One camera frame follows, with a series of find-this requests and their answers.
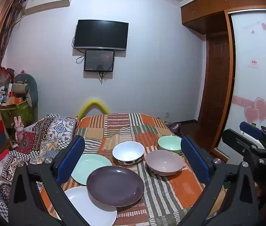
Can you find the mint green bowl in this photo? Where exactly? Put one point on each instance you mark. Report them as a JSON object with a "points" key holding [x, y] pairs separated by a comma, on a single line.
{"points": [[169, 144]]}

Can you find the patterned quilt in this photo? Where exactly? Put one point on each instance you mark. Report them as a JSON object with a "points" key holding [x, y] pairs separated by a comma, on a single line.
{"points": [[43, 134]]}

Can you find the yellow padded hoop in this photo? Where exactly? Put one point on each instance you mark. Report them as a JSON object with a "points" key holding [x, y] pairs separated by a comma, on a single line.
{"points": [[93, 103]]}

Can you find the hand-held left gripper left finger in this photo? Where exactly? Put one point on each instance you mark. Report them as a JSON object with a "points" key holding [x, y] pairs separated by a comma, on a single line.
{"points": [[70, 161]]}

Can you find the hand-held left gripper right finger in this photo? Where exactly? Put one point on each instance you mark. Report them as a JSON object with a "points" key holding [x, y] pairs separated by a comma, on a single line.
{"points": [[194, 163]]}

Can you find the person's right hand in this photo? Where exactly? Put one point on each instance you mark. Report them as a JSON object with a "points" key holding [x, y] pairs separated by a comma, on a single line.
{"points": [[259, 190]]}

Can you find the white spotted bowl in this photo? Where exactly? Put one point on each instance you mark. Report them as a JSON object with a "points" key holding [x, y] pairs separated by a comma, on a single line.
{"points": [[128, 151]]}

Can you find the white air conditioner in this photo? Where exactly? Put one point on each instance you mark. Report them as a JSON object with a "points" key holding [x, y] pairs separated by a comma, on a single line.
{"points": [[49, 1]]}

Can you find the dark patterned curtain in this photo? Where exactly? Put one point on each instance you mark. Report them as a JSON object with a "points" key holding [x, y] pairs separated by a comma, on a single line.
{"points": [[10, 26]]}

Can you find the grey plush toy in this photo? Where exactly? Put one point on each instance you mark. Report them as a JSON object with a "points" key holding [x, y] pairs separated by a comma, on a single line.
{"points": [[30, 87]]}

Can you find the white heart-print sliding door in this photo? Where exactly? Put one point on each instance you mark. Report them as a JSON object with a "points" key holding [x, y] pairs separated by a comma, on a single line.
{"points": [[251, 87]]}

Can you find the wooden door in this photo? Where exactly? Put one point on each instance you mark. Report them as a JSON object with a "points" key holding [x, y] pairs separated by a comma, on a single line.
{"points": [[215, 80]]}

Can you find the small black monitor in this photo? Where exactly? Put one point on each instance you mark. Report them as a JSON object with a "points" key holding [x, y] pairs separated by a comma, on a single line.
{"points": [[99, 60]]}

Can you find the dark purple plate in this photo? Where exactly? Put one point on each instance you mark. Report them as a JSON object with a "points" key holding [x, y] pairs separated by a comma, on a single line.
{"points": [[114, 186]]}

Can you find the white plate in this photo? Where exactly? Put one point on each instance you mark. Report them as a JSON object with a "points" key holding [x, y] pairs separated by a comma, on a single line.
{"points": [[83, 204]]}

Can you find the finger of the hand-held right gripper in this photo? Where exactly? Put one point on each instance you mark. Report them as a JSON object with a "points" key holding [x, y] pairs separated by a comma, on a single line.
{"points": [[235, 141], [251, 129]]}

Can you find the red label sticker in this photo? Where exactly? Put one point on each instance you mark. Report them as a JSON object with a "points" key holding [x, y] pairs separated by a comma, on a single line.
{"points": [[254, 62]]}

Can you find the pale pink bowl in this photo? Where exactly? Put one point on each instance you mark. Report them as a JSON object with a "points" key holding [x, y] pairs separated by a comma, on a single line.
{"points": [[164, 163]]}

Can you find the green box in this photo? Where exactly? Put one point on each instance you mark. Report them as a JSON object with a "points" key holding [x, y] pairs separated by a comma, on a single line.
{"points": [[17, 114]]}

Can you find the wooden overhead cabinet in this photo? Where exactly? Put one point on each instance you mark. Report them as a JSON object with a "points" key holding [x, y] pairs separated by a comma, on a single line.
{"points": [[208, 7]]}

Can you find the pink bunny toy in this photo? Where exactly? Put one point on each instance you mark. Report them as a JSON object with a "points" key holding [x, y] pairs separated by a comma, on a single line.
{"points": [[19, 129]]}

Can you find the orange box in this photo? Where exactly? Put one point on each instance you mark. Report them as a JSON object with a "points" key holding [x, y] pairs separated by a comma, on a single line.
{"points": [[15, 100]]}

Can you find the black wall television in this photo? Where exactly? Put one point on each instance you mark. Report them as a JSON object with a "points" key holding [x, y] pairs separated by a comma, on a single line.
{"points": [[101, 35]]}

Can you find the mint green plate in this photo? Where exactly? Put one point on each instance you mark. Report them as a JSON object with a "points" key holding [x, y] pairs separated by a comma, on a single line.
{"points": [[90, 167]]}

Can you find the purple patterned cloth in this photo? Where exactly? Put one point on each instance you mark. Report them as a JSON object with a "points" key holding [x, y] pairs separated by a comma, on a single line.
{"points": [[176, 129]]}

